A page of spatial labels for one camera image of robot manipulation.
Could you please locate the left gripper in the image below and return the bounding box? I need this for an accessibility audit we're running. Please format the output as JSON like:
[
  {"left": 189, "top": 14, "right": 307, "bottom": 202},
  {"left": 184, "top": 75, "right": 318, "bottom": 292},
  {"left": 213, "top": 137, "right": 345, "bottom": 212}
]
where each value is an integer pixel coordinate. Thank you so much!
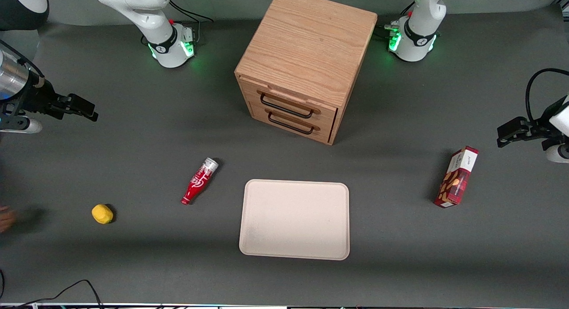
[{"left": 497, "top": 95, "right": 569, "bottom": 148}]

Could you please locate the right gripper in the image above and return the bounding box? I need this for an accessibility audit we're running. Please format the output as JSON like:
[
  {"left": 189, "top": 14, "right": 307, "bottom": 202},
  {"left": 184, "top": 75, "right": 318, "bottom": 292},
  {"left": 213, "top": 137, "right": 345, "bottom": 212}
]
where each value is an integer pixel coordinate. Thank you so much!
[{"left": 0, "top": 84, "right": 99, "bottom": 122}]

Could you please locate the wooden drawer with front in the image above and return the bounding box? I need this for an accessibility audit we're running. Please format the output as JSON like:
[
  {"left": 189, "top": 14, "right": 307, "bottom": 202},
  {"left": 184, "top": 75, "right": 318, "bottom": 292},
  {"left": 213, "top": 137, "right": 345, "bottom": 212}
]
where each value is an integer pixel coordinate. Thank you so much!
[{"left": 239, "top": 76, "right": 338, "bottom": 128}]

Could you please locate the black handle of drawer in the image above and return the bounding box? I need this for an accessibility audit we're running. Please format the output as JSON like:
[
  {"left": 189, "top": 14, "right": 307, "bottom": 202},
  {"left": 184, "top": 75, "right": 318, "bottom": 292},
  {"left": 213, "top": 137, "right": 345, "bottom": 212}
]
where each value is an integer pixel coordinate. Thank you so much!
[
  {"left": 260, "top": 92, "right": 316, "bottom": 120},
  {"left": 267, "top": 111, "right": 316, "bottom": 135}
]

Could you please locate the wooden drawer staying closed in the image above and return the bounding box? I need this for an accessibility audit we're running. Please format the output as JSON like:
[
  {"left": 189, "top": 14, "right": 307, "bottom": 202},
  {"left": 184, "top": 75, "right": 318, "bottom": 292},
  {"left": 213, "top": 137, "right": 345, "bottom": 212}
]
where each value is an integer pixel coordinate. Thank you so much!
[{"left": 249, "top": 100, "right": 337, "bottom": 145}]

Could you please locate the wooden drawer cabinet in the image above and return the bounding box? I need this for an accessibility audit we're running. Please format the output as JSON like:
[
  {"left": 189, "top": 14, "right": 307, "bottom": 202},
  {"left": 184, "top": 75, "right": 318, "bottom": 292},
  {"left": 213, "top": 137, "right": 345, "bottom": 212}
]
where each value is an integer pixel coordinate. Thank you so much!
[{"left": 234, "top": 0, "right": 378, "bottom": 146}]

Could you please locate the person's hand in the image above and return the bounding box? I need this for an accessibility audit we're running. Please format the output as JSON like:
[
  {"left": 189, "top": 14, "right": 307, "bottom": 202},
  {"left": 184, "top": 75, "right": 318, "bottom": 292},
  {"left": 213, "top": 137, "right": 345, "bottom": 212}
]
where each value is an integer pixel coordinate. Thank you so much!
[{"left": 0, "top": 206, "right": 17, "bottom": 233}]

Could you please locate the red cookie box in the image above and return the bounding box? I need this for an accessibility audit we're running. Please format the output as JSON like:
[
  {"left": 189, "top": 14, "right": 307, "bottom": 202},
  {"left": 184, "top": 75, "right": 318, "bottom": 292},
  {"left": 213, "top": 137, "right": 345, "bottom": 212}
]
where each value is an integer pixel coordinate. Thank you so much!
[{"left": 434, "top": 146, "right": 479, "bottom": 209}]

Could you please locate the yellow lemon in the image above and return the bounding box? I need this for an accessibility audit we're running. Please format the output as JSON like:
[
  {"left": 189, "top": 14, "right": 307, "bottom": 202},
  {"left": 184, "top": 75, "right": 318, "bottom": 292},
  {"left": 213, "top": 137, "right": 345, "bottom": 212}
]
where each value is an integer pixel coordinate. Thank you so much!
[{"left": 92, "top": 204, "right": 115, "bottom": 225}]

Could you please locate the red cola bottle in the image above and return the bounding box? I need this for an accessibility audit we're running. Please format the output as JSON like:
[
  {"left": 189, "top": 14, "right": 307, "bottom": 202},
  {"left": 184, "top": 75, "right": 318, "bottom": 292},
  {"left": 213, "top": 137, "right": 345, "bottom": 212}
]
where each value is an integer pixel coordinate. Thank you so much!
[{"left": 181, "top": 158, "right": 219, "bottom": 205}]

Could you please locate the beige plastic tray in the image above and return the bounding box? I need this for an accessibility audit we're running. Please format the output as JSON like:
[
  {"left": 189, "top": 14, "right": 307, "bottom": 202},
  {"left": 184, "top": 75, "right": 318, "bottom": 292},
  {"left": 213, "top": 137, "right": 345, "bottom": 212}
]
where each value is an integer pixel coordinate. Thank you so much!
[{"left": 239, "top": 179, "right": 350, "bottom": 261}]

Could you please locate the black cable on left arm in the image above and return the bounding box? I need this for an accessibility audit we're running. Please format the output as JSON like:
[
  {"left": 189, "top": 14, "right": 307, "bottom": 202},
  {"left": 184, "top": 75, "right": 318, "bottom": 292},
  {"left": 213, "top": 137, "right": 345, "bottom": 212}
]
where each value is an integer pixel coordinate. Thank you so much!
[{"left": 525, "top": 68, "right": 569, "bottom": 123}]

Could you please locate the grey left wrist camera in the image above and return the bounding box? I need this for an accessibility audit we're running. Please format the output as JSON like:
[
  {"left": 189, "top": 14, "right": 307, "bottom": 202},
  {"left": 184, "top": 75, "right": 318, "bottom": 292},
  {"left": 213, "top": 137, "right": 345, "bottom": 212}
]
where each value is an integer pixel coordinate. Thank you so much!
[{"left": 541, "top": 140, "right": 569, "bottom": 164}]

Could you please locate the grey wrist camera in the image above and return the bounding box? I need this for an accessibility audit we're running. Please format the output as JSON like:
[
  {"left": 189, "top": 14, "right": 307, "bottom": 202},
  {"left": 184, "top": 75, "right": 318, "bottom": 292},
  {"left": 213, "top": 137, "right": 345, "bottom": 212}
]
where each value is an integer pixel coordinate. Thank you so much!
[
  {"left": 541, "top": 140, "right": 569, "bottom": 164},
  {"left": 0, "top": 116, "right": 43, "bottom": 134}
]

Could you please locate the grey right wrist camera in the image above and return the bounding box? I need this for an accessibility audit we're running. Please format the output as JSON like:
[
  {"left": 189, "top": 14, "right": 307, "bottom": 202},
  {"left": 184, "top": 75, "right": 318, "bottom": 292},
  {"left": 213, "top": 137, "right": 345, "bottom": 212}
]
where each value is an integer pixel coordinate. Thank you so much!
[{"left": 0, "top": 116, "right": 43, "bottom": 134}]

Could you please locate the black cable at right base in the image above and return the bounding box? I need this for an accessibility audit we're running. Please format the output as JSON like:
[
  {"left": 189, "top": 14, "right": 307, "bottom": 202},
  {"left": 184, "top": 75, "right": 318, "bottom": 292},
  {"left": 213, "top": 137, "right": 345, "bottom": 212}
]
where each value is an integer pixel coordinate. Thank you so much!
[{"left": 168, "top": 0, "right": 214, "bottom": 47}]

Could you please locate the black cable at base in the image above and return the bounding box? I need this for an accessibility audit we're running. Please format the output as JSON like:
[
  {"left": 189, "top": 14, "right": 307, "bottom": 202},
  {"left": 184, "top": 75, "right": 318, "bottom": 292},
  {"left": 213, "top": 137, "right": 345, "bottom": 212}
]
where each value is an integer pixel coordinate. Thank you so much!
[
  {"left": 376, "top": 1, "right": 417, "bottom": 39},
  {"left": 168, "top": 0, "right": 214, "bottom": 47}
]

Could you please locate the black cable at left base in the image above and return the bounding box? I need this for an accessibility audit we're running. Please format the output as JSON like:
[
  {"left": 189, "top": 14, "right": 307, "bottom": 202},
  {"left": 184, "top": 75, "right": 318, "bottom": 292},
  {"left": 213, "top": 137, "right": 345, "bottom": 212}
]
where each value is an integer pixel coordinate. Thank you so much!
[{"left": 376, "top": 1, "right": 417, "bottom": 39}]

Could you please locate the black cable at table edge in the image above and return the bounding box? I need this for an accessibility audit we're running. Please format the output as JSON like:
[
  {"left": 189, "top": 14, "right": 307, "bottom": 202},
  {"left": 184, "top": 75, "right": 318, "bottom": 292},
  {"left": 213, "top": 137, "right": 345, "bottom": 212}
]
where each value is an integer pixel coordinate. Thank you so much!
[{"left": 0, "top": 280, "right": 105, "bottom": 309}]

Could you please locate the black handle of closed drawer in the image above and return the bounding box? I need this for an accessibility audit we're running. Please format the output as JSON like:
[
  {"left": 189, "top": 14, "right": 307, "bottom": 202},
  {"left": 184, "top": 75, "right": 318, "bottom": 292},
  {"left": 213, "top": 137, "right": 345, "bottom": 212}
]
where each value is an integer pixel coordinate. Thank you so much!
[{"left": 267, "top": 111, "right": 316, "bottom": 135}]

